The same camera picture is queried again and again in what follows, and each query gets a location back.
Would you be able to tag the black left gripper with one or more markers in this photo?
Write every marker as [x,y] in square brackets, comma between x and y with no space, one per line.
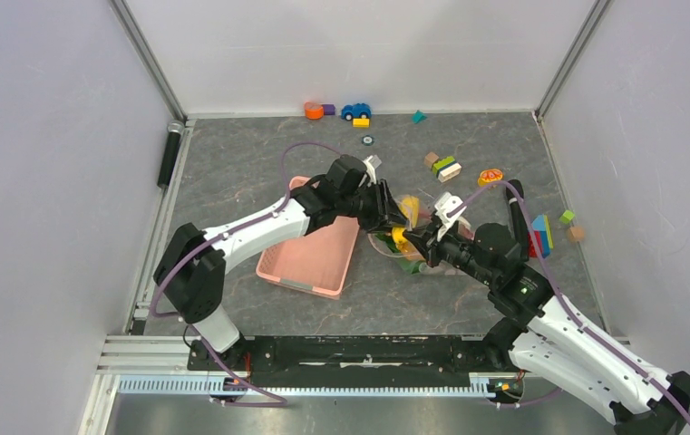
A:
[375,222]

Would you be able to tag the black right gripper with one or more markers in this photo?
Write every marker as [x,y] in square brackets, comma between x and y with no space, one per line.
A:
[424,240]

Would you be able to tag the clear dotted zip top bag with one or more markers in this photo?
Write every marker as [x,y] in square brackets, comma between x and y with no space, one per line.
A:
[443,269]

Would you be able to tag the yellow toy squash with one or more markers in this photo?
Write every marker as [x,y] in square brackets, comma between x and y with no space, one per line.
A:
[410,206]

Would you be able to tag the green toy bok choy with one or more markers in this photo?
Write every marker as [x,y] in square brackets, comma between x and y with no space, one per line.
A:
[413,263]

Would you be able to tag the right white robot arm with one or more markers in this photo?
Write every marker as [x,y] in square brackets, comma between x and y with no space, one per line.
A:
[546,334]

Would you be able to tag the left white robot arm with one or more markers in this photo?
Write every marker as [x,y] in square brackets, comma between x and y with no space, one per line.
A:
[193,267]

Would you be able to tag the green white stacked toy bricks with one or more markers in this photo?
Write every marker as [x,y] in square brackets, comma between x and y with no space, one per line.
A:
[443,169]

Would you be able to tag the pink perforated plastic basket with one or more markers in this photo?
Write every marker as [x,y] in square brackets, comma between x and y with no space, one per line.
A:
[316,264]

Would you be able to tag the yellow butterfly toy brick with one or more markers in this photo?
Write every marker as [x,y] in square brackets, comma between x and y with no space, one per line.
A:
[488,177]

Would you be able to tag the black toy microphone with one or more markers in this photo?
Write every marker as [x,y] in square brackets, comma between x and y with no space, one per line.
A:
[517,219]

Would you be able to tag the yellow toy block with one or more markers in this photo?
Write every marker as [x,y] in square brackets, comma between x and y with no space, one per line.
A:
[361,123]

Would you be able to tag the teal toy triangle block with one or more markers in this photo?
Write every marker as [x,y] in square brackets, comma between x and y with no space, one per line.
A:
[418,116]

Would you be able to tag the blue toy car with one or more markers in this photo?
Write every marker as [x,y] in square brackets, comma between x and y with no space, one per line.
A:
[356,111]

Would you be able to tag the red blue toy brick house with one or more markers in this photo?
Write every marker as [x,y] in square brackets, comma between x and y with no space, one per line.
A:
[542,231]

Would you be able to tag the purple toy block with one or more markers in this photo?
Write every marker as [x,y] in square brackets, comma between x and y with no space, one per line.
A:
[329,109]

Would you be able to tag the orange toy block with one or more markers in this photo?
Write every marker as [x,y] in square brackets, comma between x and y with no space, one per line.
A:
[313,110]

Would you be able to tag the small green cube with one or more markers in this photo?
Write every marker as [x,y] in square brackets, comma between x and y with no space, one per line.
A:
[567,217]

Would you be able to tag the small wooden cube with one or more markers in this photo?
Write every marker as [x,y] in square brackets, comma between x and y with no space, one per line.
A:
[576,234]

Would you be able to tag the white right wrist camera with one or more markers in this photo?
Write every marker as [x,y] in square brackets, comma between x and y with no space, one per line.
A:
[447,213]

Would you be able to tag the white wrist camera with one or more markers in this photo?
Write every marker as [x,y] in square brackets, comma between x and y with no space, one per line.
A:
[372,163]
[447,213]

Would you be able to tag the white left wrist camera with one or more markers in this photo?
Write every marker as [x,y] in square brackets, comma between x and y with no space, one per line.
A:
[372,163]

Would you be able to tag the black silver microphone on rail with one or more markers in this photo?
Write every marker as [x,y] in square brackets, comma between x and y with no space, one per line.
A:
[175,130]

